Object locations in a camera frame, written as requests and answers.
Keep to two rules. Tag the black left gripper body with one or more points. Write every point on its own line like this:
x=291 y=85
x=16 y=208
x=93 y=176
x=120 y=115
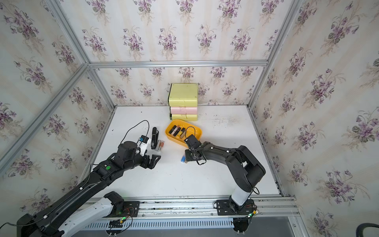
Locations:
x=144 y=164

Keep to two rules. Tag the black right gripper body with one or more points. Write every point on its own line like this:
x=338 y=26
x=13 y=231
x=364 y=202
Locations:
x=189 y=155

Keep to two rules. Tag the silver lipstick tube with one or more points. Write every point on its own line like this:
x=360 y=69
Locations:
x=158 y=145

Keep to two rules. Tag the red white lipstick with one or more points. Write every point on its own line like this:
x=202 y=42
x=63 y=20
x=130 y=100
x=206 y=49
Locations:
x=161 y=145

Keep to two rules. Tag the black gold square lipstick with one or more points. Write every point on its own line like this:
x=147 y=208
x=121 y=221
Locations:
x=181 y=134

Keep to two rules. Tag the yellow storage tray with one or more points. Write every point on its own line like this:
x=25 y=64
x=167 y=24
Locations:
x=190 y=130

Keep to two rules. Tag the slim black lipstick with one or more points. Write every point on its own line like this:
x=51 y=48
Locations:
x=177 y=131

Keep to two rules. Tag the pink lipstick tube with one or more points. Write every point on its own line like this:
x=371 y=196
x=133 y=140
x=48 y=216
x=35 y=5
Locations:
x=175 y=130

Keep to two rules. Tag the black lipstick tube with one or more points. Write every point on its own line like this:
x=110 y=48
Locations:
x=172 y=129

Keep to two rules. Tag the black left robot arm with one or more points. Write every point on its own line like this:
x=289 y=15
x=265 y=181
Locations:
x=63 y=218

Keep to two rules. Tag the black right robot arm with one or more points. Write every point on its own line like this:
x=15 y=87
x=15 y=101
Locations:
x=244 y=167

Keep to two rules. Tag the green pink drawer box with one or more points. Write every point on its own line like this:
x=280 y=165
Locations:
x=183 y=101

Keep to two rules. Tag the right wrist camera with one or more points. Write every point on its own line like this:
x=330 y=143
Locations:
x=192 y=142

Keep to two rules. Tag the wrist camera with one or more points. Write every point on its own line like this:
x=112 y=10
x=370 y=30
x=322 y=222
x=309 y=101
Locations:
x=192 y=142
x=143 y=144

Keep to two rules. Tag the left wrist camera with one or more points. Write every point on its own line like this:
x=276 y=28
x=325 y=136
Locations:
x=143 y=144

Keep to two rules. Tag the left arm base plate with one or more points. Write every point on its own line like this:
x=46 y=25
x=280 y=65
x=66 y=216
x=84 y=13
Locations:
x=127 y=208

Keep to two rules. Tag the aluminium rail frame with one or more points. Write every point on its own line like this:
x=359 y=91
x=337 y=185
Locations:
x=197 y=213

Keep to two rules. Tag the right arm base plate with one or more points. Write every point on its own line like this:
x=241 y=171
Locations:
x=227 y=207

